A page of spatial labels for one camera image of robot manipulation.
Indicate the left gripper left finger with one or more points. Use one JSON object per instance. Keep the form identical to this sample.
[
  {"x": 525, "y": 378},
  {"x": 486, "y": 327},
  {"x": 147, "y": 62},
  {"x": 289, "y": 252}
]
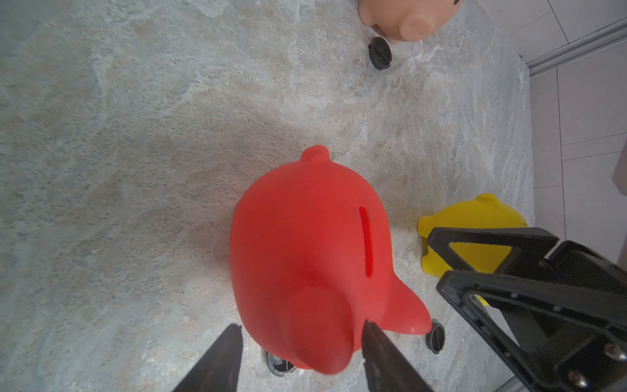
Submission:
[{"x": 218, "y": 369}]

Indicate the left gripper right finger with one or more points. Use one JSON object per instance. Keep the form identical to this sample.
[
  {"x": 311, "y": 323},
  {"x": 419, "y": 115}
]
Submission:
[{"x": 385, "y": 366}]

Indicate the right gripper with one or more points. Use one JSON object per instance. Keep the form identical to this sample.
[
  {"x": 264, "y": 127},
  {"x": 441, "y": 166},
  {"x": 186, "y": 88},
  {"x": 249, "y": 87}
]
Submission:
[{"x": 561, "y": 329}]

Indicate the red piggy bank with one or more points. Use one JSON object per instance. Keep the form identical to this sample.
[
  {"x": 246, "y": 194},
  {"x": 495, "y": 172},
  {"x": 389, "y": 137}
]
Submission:
[{"x": 311, "y": 261}]

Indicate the pink piggy bank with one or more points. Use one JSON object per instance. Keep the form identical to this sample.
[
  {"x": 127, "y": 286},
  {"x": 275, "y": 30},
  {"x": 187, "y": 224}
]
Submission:
[{"x": 407, "y": 20}]

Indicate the black plug near yellow pig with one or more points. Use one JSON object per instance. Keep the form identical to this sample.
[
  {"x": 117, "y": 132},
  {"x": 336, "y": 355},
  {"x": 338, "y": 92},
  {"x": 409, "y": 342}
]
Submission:
[{"x": 436, "y": 338}]

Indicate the black plug near red pig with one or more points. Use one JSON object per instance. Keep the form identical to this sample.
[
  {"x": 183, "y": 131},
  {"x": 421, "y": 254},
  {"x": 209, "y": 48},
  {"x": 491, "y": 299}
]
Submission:
[{"x": 279, "y": 367}]

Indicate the black plug near pink pig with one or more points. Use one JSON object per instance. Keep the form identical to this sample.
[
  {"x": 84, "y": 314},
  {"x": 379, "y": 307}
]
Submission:
[{"x": 379, "y": 53}]

